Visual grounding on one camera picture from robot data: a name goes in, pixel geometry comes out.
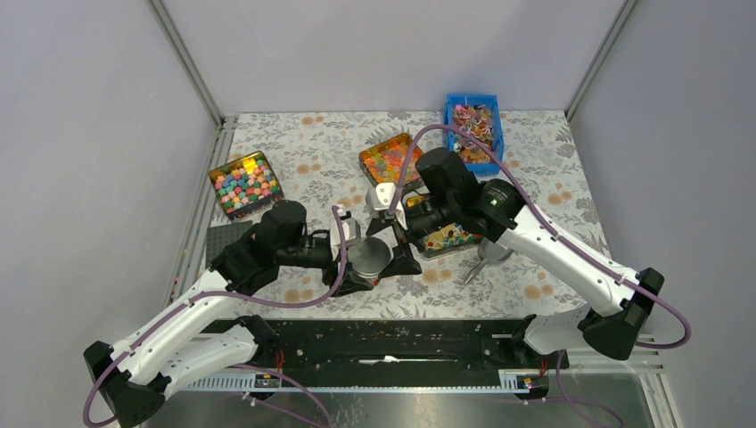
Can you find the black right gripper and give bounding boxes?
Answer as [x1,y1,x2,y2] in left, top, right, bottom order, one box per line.
[366,193,457,280]

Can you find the white jar lid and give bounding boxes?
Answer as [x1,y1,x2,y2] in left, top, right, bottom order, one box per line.
[348,236,392,265]

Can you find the metal scoop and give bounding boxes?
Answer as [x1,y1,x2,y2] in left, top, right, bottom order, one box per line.
[463,239,514,284]

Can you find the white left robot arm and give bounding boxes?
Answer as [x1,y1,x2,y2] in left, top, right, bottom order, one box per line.
[82,200,362,427]

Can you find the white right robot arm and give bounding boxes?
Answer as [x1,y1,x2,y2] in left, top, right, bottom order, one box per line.
[366,148,664,367]

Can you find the green tin with gummy candies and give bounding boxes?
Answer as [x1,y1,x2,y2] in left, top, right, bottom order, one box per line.
[358,133,423,191]

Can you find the green tin with star candies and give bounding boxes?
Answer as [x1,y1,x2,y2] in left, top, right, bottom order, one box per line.
[208,151,284,221]

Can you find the floral tablecloth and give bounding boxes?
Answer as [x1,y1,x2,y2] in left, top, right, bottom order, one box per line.
[225,110,609,319]

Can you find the grey perforated plate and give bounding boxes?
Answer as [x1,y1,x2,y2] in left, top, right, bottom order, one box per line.
[205,221,253,268]

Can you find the blue plastic bin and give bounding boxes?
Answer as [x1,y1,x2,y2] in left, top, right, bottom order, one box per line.
[443,94,505,177]

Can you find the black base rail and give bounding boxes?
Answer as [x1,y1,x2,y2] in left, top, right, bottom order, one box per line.
[250,319,570,374]

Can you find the aluminium frame rails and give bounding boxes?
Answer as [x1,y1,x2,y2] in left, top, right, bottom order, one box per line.
[116,1,217,333]

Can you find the grey slotted cable duct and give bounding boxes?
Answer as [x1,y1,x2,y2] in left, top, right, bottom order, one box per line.
[185,365,544,393]

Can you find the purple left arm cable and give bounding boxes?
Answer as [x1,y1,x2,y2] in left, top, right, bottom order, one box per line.
[82,205,349,428]

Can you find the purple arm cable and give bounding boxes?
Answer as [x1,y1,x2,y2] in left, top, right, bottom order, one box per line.
[386,124,692,428]
[82,205,349,428]

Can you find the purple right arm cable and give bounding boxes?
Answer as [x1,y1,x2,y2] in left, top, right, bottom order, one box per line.
[386,124,692,428]

